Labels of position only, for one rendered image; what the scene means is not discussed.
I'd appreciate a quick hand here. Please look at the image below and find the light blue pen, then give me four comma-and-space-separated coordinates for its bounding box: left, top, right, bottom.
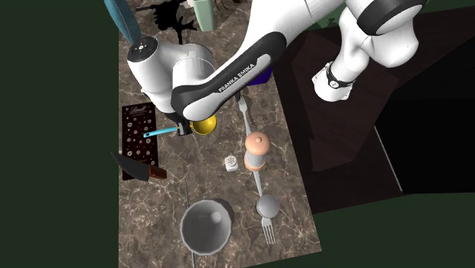
142, 126, 180, 139

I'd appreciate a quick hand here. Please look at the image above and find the black knife with brown handle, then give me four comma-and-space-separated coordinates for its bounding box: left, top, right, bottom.
111, 152, 168, 183

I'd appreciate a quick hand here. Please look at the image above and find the dark brown robot stand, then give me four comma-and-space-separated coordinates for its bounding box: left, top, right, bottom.
273, 7, 475, 215

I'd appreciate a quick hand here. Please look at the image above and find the dark chocolate bar box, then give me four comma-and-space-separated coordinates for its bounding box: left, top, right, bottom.
121, 102, 160, 182

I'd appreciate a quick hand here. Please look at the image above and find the silver spoon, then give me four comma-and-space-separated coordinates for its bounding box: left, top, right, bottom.
253, 171, 280, 219

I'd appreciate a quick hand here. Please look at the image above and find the yellow bowl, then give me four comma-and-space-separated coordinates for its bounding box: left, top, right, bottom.
190, 114, 218, 136

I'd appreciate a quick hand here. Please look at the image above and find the teal curved object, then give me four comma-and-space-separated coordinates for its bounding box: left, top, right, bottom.
104, 0, 143, 46

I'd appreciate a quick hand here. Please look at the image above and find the mint green vase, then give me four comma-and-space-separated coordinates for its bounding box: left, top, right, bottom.
190, 0, 216, 33

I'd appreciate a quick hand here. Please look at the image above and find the silver fork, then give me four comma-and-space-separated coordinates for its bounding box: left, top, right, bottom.
237, 95, 254, 137
260, 216, 277, 245

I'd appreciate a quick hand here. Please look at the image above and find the grey cup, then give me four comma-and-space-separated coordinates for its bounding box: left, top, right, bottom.
180, 198, 235, 257

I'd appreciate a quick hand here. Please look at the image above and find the peach and grey pepper mill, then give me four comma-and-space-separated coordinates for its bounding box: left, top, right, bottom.
244, 130, 272, 173

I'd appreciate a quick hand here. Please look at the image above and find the dark blue object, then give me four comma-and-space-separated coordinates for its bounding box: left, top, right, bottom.
246, 66, 275, 88

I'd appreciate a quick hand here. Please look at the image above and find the small white salt shaker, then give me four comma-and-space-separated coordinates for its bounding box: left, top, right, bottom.
224, 155, 240, 173

